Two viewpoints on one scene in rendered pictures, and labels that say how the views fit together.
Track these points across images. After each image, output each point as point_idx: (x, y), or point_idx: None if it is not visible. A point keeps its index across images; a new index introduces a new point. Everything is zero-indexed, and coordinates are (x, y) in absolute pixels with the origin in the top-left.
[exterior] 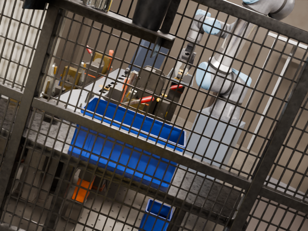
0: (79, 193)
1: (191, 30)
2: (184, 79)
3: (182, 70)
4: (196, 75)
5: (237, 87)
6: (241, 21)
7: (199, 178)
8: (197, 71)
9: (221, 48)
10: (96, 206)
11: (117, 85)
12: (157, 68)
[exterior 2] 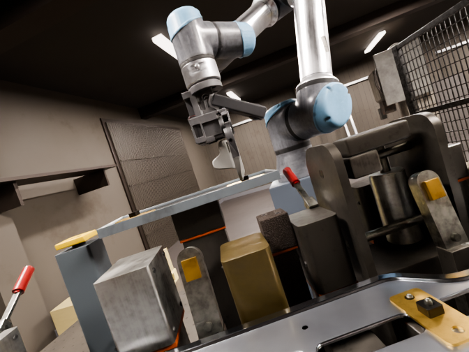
0: None
1: (209, 57)
2: (220, 188)
3: (61, 242)
4: (331, 112)
5: None
6: (324, 5)
7: None
8: (329, 105)
9: (327, 53)
10: None
11: (291, 347)
12: (313, 147)
